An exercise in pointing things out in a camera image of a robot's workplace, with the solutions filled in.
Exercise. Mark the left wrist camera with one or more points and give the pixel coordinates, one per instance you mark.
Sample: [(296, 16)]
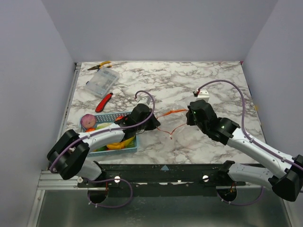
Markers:
[(145, 100)]

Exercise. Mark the clear zip top bag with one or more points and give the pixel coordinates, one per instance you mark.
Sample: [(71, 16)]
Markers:
[(173, 123)]

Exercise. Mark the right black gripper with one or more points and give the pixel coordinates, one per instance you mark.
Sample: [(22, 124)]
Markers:
[(191, 117)]

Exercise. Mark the red apple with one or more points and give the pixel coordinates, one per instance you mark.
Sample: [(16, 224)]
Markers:
[(119, 118)]

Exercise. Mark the green white cabbage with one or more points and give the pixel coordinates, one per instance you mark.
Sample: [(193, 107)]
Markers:
[(103, 125)]

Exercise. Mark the red utility knife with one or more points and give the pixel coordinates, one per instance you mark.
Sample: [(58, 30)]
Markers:
[(100, 107)]

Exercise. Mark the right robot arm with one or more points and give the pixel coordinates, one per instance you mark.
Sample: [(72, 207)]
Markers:
[(280, 172)]

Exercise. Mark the purple onion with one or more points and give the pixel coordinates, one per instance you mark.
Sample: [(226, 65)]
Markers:
[(88, 121)]

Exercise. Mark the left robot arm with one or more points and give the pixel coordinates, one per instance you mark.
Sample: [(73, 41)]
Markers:
[(68, 157)]

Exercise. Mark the green chili pepper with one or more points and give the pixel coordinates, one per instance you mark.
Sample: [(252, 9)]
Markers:
[(104, 148)]

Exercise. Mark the blue plastic basket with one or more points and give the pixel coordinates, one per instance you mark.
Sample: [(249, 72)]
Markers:
[(110, 117)]

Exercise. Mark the yellow handled pliers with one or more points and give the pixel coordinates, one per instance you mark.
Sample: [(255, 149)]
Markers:
[(106, 64)]

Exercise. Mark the yellow mango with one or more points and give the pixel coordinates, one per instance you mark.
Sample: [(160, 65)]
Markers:
[(125, 143)]

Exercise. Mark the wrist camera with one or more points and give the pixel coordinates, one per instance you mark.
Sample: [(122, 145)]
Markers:
[(201, 95), (145, 100)]

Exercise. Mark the yellow bell pepper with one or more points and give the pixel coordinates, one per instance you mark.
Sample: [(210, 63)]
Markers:
[(116, 146)]

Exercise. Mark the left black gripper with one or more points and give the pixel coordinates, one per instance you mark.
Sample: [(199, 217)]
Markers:
[(154, 123)]

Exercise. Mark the clear plastic screw box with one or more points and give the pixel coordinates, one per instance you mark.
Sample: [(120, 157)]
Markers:
[(102, 82)]

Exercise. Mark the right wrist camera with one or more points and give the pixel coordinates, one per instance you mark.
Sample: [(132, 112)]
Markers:
[(201, 95)]

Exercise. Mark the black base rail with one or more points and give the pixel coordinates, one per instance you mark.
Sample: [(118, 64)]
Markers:
[(161, 180)]

